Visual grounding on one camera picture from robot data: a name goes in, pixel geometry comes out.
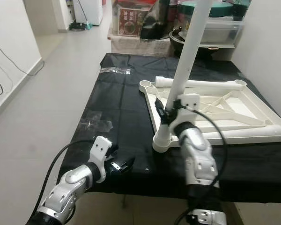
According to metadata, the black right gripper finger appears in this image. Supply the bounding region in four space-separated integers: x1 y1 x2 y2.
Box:
155 97 170 125

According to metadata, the white plastic table top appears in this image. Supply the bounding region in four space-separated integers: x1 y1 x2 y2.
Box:
139 75 281 150

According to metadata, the clear plastic bag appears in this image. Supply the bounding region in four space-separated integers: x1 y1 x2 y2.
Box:
102 67 132 75
81 112 113 134

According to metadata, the black tablecloth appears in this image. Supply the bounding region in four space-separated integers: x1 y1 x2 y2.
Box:
59 52 281 197

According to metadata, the beige cloth covered bench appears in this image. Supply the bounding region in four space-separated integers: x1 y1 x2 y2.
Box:
109 37 174 57

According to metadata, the black bag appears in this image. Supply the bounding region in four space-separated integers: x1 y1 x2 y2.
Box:
140 0 174 40

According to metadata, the orange lidded storage box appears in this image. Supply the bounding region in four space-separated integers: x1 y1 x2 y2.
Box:
111 0 160 39

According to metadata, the clear plastic storage container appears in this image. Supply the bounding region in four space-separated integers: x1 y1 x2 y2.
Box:
180 16 246 46

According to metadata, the green round pot lid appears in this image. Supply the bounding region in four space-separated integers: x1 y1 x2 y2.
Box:
178 1 235 18

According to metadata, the white refrigerator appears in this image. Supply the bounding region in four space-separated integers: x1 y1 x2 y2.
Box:
75 0 104 26

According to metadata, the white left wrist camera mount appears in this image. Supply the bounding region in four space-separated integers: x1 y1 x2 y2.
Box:
91 136 113 181

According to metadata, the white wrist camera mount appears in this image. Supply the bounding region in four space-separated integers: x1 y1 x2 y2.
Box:
91 136 113 181
173 93 202 132

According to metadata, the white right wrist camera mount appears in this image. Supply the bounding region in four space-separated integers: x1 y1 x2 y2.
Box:
173 93 202 132

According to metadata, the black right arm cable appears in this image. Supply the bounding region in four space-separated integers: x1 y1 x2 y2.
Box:
173 105 229 225

